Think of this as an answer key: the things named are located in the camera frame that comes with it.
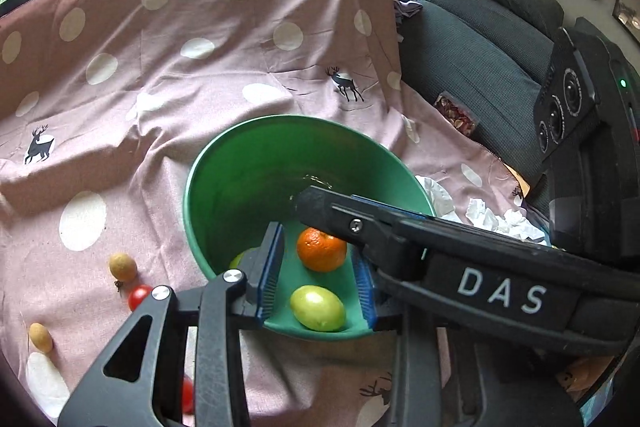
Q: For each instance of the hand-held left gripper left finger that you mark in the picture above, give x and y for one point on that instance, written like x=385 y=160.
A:
x=269 y=277

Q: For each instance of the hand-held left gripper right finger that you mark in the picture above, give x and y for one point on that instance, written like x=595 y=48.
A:
x=366 y=297

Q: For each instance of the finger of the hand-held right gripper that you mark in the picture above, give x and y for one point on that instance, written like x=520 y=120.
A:
x=350 y=217

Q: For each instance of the round green jujube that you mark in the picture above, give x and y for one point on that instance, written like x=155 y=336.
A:
x=239 y=260

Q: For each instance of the orange mandarin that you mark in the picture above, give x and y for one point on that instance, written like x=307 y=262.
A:
x=320 y=252

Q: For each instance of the yellow-green lemon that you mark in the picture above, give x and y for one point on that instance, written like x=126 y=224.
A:
x=317 y=309

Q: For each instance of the green bowl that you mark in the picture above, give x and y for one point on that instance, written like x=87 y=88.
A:
x=260 y=167

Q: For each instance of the crumpled white tissue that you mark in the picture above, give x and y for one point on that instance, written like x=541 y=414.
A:
x=480 y=214
x=522 y=227
x=437 y=197

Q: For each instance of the red cherry tomato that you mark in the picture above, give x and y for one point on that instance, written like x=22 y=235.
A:
x=187 y=399
x=137 y=299

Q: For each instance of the red snack packet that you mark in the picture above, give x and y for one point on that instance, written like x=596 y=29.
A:
x=455 y=114

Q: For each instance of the brown longan with stem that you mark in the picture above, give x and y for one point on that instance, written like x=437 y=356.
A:
x=122 y=267

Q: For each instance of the grey sofa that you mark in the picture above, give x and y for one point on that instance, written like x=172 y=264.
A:
x=475 y=57

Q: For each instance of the pink polka dot blanket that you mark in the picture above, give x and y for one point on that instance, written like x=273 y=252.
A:
x=150 y=107

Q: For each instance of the pile of clothes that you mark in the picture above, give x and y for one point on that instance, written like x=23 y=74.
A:
x=407 y=7

